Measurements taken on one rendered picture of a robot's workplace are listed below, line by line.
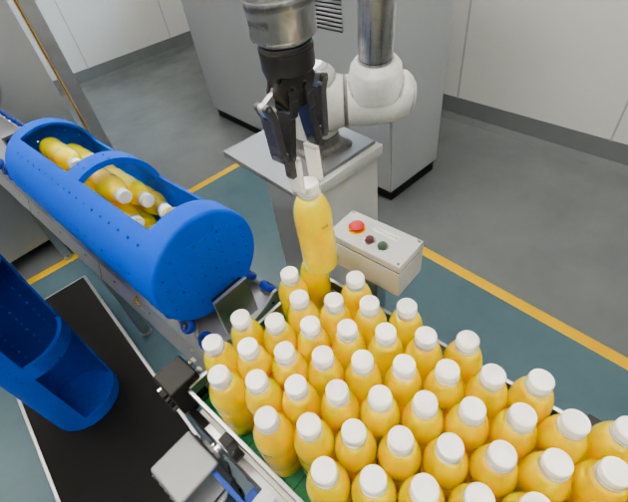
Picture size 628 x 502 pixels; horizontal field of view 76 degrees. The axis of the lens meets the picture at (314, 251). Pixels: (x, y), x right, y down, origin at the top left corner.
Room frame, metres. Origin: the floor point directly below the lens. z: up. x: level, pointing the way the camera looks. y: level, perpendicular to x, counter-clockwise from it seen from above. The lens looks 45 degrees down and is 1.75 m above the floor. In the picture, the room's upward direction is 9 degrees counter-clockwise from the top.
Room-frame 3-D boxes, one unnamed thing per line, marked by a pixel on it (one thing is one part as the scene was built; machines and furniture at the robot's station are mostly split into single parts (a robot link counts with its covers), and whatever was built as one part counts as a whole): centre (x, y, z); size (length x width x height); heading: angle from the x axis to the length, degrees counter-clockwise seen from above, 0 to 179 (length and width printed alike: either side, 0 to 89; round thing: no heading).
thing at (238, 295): (0.63, 0.21, 0.99); 0.10 x 0.02 x 0.12; 132
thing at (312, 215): (0.58, -0.01, 1.23); 0.07 x 0.07 x 0.19
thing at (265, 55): (0.58, -0.01, 1.53); 0.08 x 0.07 x 0.09; 131
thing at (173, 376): (0.46, 0.33, 0.95); 0.10 x 0.07 x 0.10; 132
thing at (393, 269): (0.67, -0.14, 1.05); 0.20 x 0.10 x 0.10; 42
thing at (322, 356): (0.39, 0.02, 1.09); 0.04 x 0.04 x 0.02
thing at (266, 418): (0.29, 0.12, 1.09); 0.04 x 0.04 x 0.02
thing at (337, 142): (1.27, -0.06, 1.05); 0.22 x 0.18 x 0.06; 30
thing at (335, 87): (1.25, -0.08, 1.18); 0.18 x 0.16 x 0.22; 81
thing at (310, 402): (0.34, 0.07, 0.99); 0.07 x 0.07 x 0.19
